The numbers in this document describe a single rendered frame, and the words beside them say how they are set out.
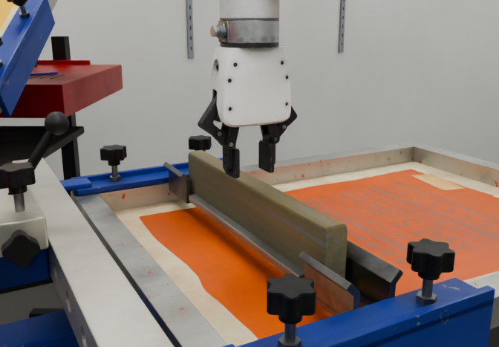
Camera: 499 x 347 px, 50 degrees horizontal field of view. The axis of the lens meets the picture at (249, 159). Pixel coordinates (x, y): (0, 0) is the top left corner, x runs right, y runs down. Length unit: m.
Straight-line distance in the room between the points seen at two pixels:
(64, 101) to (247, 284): 0.95
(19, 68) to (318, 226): 0.69
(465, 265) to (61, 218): 0.52
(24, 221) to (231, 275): 0.27
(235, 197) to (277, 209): 0.11
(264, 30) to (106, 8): 2.06
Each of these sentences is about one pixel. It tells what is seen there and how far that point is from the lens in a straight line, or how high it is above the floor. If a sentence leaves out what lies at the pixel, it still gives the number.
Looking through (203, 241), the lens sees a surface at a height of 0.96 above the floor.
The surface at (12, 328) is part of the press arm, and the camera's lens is 0.72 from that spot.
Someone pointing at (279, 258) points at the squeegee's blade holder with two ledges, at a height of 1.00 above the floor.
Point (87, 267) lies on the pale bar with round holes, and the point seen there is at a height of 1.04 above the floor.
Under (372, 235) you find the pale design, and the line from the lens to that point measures 0.84.
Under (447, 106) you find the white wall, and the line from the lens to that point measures 4.02.
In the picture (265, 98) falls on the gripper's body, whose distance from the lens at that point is 0.69.
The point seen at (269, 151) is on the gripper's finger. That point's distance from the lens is 0.72.
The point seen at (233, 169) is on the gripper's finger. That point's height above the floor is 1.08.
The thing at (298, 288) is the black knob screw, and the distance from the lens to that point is 0.45.
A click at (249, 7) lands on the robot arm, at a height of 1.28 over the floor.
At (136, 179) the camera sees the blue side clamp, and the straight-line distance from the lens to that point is 0.96.
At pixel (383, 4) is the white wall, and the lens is 3.52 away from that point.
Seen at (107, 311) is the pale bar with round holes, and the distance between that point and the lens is 0.47.
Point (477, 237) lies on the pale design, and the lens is 0.89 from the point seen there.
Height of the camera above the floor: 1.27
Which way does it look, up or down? 15 degrees down
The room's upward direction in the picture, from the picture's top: straight up
